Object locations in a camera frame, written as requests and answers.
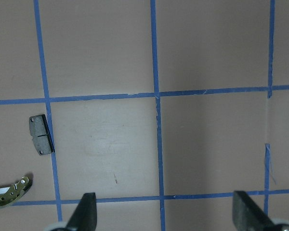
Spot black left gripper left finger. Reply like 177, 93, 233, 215
65, 192, 97, 231

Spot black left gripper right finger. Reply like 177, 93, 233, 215
232, 191, 275, 231

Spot green brake shoe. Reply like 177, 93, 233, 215
0, 172, 34, 209

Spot grey brake pad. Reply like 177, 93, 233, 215
29, 115, 54, 155

